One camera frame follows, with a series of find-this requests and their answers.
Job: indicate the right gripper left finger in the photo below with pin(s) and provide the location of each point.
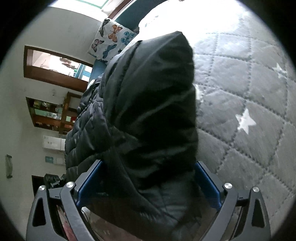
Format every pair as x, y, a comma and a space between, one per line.
44, 222

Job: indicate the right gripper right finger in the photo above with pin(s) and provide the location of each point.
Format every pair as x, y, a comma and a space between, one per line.
253, 221

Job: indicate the black puffer jacket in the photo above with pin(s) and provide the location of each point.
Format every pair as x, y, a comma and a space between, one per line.
139, 119

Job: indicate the white cabinet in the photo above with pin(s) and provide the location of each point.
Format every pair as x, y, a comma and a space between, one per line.
53, 143

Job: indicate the wooden desk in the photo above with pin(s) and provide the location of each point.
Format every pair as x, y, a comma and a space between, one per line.
71, 106

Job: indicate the grey star quilted bedspread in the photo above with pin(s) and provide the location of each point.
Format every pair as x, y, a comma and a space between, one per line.
245, 93

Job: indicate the butterfly print pillow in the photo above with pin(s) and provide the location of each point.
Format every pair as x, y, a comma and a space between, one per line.
110, 39

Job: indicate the wooden wall shelf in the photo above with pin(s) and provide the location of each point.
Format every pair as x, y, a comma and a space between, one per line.
50, 116

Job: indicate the wooden door frame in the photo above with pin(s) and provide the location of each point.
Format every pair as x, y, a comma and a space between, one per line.
56, 68

